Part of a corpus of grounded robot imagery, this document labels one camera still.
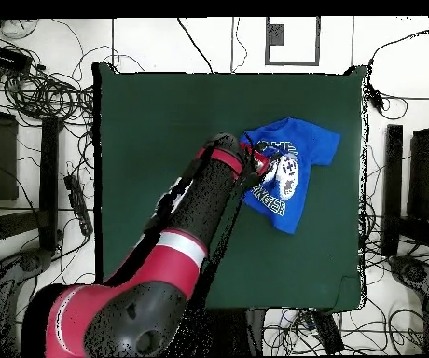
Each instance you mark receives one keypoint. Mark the grey wheeled base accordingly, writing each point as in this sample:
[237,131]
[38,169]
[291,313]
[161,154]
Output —
[31,261]
[414,272]

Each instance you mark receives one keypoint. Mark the black electronics box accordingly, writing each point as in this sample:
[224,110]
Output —
[7,59]

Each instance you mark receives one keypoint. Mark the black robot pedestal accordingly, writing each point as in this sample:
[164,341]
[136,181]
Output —
[255,332]

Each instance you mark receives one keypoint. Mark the grey square frame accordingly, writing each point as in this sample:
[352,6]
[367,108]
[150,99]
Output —
[274,35]

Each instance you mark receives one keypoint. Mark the blue printed t-shirt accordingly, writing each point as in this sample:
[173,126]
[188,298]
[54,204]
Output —
[311,149]

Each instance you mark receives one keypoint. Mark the black frame stand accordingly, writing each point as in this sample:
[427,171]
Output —
[393,186]
[49,167]

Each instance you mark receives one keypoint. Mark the dark green table cloth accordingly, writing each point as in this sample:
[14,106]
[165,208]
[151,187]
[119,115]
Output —
[162,104]

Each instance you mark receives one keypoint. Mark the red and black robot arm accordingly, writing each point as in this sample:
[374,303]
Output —
[162,279]

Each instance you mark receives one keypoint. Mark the black power adapter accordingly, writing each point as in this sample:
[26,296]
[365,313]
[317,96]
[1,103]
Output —
[376,99]

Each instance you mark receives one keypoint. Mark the black power strip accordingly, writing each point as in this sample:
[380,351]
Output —
[328,333]
[78,203]

